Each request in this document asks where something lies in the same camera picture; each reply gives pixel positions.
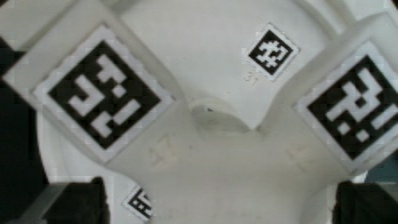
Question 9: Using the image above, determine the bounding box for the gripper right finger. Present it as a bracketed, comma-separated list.
[333, 182, 398, 224]

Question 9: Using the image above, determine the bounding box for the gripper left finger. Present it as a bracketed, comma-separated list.
[16, 177, 110, 224]

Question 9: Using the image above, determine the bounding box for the white cross-shaped table base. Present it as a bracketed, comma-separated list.
[0, 0, 398, 224]

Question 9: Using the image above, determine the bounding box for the white round table top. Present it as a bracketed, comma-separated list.
[0, 0, 398, 224]

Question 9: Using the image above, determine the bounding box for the white cylindrical table leg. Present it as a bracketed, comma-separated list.
[190, 98, 251, 135]

